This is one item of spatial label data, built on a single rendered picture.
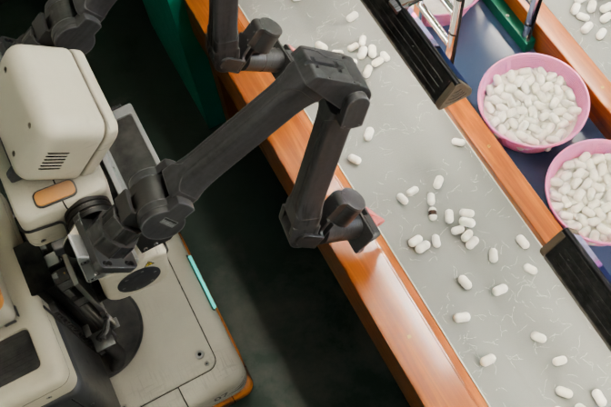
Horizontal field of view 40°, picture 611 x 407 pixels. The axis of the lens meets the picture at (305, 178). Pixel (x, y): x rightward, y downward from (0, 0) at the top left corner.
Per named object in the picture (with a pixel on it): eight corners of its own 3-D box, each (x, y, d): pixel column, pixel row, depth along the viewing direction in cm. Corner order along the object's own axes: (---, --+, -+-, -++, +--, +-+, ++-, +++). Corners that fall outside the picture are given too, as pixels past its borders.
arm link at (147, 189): (109, 204, 144) (115, 229, 141) (144, 168, 140) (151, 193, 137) (151, 215, 151) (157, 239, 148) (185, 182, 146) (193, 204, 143)
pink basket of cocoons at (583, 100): (541, 185, 201) (549, 167, 193) (451, 124, 210) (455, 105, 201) (601, 111, 209) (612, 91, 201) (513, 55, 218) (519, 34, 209)
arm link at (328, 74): (311, 21, 130) (334, 64, 124) (357, 58, 140) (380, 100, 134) (117, 186, 144) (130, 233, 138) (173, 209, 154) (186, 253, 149)
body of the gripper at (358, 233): (355, 195, 175) (332, 198, 170) (379, 235, 171) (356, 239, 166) (337, 213, 179) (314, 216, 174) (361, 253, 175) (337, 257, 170)
